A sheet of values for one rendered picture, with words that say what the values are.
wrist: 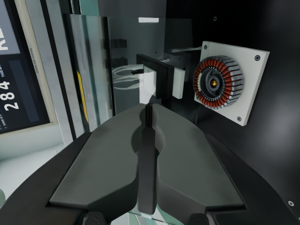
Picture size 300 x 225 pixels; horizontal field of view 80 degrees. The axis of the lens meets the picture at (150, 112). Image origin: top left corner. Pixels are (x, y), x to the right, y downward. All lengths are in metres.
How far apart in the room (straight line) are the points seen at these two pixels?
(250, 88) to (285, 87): 0.06
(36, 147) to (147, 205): 7.93
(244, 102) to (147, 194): 0.29
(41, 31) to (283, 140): 0.45
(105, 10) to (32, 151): 7.80
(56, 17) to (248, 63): 0.34
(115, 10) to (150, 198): 0.46
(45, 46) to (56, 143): 7.74
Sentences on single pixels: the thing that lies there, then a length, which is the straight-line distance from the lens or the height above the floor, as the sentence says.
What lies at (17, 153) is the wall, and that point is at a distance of 8.20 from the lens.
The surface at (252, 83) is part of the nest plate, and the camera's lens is 0.39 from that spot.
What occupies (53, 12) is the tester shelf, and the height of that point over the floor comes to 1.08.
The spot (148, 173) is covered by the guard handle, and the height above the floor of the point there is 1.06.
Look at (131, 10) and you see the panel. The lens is 0.55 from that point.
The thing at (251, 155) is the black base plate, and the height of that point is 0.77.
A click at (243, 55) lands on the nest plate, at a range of 0.40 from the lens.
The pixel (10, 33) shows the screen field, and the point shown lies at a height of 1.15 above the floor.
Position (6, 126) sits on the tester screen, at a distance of 0.43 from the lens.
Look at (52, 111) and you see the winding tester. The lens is 0.42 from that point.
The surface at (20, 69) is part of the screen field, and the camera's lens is 0.39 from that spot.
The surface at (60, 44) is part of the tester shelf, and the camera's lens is 0.36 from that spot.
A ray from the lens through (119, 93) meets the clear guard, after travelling 0.17.
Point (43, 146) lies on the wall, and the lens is 8.07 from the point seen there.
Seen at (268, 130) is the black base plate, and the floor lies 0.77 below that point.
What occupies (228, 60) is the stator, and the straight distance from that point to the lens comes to 0.39.
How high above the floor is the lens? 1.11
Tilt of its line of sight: 26 degrees down
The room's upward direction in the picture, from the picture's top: 105 degrees counter-clockwise
